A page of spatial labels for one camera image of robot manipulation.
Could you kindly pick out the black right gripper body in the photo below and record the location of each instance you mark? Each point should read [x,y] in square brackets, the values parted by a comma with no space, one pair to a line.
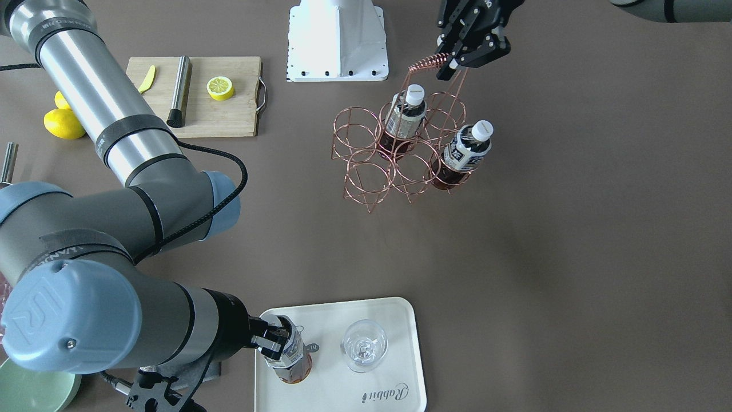
[229,328]

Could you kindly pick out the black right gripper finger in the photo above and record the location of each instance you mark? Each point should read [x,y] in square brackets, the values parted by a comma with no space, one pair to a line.
[272,349]
[277,330]

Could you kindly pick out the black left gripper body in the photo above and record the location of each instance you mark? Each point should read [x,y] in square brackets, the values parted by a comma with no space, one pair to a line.
[479,18]

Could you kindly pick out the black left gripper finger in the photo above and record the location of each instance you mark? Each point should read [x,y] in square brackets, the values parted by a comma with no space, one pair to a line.
[447,67]
[477,52]

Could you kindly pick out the tea bottle white cap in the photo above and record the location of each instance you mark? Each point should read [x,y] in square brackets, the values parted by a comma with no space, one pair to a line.
[406,115]
[295,364]
[462,154]

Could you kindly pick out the copper wire bottle basket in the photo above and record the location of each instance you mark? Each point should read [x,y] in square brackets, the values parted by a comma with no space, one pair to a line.
[379,161]

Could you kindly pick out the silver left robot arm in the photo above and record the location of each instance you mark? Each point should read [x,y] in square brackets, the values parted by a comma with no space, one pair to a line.
[668,12]

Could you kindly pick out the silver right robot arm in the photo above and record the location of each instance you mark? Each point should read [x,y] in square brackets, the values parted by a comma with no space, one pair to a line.
[79,304]

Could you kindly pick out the clear wine glass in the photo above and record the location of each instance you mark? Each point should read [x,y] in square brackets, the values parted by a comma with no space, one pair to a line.
[364,346]

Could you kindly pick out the cream rabbit serving tray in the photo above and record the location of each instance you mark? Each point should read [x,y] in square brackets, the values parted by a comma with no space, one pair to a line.
[396,384]

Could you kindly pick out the steel muddler black tip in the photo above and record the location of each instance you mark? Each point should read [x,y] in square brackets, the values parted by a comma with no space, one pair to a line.
[177,112]

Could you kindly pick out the half lemon slice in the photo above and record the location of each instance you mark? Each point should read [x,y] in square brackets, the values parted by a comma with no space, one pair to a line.
[220,88]

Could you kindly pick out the green bowl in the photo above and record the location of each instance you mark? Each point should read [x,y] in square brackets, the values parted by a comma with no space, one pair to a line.
[28,390]

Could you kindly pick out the yellow plastic knife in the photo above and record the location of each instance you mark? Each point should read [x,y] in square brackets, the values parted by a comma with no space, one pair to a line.
[148,80]

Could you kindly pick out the yellow lemon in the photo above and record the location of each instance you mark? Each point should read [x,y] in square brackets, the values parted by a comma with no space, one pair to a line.
[61,102]
[64,124]

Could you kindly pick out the steel ice scoop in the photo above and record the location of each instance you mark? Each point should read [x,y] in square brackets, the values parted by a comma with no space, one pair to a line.
[9,162]

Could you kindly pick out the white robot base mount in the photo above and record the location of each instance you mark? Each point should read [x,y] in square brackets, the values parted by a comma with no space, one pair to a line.
[337,41]

